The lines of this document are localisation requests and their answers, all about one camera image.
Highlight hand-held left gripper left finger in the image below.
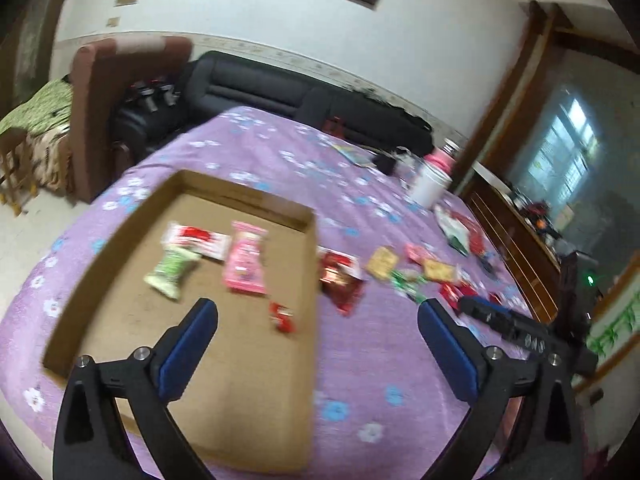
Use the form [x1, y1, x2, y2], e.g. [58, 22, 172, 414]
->
[52, 297, 221, 480]

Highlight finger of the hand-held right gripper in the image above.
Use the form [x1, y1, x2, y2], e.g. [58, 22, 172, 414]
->
[459, 296, 553, 356]

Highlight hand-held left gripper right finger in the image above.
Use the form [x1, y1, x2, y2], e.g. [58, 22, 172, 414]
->
[417, 298, 588, 480]

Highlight small red snack packet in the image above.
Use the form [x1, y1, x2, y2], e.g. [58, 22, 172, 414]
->
[439, 281, 478, 311]

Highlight cardboard box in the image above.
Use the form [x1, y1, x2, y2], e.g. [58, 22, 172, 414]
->
[42, 170, 321, 476]

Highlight yellow cracker packet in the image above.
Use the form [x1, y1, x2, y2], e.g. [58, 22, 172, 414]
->
[365, 246, 400, 279]
[422, 258, 458, 283]

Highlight green candy packet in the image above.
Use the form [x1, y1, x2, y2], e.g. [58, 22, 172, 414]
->
[390, 269, 426, 303]

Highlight small pink snack packet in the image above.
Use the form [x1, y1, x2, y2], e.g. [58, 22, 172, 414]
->
[404, 242, 436, 266]

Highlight shiny red snack packet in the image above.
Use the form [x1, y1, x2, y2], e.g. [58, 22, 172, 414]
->
[317, 249, 365, 315]

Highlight green snack packet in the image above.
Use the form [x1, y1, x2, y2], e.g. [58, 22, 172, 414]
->
[144, 246, 202, 301]

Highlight red plastic bag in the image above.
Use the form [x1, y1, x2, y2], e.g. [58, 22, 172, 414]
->
[462, 215, 490, 257]

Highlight wooden cabinet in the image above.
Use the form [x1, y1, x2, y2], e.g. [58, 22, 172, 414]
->
[460, 160, 563, 323]

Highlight small red candy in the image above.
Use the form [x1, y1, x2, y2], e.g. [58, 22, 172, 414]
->
[268, 301, 296, 333]

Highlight large pink snack packet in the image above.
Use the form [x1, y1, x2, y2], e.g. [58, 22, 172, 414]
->
[222, 221, 269, 297]

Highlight red and white snack packet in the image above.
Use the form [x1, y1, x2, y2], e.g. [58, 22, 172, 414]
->
[161, 222, 232, 261]

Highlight white plastic jar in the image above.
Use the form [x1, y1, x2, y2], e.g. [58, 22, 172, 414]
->
[409, 162, 453, 209]

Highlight window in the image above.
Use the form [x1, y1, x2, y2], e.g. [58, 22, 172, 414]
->
[505, 82, 601, 271]

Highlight bottle with pink sleeve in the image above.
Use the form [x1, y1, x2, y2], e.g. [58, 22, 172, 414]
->
[425, 139, 460, 173]

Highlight purple floral tablecloth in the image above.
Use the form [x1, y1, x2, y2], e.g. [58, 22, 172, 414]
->
[0, 106, 538, 480]

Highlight white plastic bag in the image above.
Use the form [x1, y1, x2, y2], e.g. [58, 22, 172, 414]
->
[392, 146, 423, 181]

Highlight small green packet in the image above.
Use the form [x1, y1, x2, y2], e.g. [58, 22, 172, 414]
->
[330, 142, 376, 168]

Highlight brown armchair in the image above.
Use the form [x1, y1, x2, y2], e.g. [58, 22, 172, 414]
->
[67, 36, 193, 204]

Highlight black devices on sofa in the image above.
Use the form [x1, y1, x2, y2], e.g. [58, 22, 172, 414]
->
[127, 79, 181, 111]

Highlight black sofa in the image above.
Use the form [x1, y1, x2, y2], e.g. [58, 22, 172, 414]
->
[111, 51, 435, 166]

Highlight green blanket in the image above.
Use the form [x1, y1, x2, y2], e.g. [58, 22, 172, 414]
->
[0, 80, 73, 136]

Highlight bamboo wall sticker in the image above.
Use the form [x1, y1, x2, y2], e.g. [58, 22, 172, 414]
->
[585, 295, 640, 361]

